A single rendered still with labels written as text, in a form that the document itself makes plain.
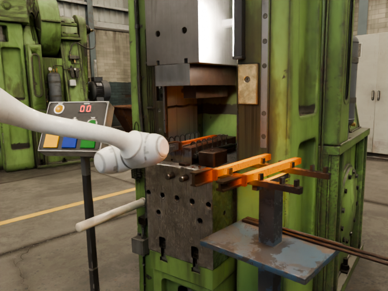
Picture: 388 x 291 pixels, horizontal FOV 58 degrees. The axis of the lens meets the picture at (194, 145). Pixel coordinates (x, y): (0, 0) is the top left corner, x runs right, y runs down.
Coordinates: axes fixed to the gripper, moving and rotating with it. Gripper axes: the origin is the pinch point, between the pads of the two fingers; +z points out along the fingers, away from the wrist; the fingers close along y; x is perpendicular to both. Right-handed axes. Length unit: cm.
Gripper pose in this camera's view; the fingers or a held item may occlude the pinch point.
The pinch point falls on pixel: (171, 146)
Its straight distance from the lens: 157.2
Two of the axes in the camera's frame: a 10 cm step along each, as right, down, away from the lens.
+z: 5.8, -1.4, 8.1
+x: -0.1, -9.9, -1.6
